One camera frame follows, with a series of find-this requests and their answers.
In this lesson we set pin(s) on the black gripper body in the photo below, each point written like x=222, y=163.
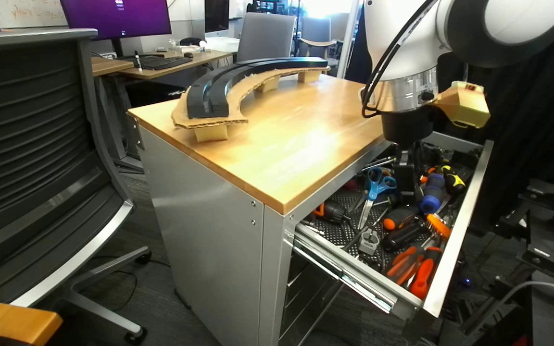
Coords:
x=409, y=127

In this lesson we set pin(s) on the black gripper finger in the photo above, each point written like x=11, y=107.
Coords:
x=413, y=169
x=401, y=169

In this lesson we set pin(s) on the grey metal tool drawer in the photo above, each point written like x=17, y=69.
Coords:
x=461, y=223

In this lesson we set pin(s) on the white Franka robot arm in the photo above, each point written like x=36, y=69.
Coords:
x=528, y=25

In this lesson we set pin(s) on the black screwdriver orange end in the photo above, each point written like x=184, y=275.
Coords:
x=401, y=223

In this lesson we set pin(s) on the small silver tool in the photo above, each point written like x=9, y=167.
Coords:
x=371, y=240

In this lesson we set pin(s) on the black curtain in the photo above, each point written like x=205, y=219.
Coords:
x=534, y=127

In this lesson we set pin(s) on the black floor equipment rig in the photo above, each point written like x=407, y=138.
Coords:
x=547, y=255

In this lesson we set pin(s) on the grey fabric office chair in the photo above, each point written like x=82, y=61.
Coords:
x=267, y=34

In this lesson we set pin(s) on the grey tool cabinet wooden top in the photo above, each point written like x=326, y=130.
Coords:
x=226, y=242

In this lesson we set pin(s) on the grey curved track piece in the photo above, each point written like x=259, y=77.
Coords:
x=211, y=130

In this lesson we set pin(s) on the black curved plastic panel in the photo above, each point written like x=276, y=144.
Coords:
x=211, y=96

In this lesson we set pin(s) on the dark computer monitor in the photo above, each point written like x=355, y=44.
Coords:
x=217, y=13

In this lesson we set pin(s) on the long wooden office desk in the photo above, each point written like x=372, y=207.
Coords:
x=163, y=69

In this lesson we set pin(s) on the black keyboard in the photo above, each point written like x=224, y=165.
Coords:
x=159, y=61

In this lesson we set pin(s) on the monitor with purple screen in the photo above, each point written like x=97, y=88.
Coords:
x=117, y=15

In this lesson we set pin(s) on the dark mesh office chair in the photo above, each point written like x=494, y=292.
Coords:
x=28, y=140

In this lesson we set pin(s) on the light wooden table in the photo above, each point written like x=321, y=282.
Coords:
x=9, y=319

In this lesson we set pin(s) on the tan wrist camera mount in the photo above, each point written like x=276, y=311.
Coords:
x=467, y=105

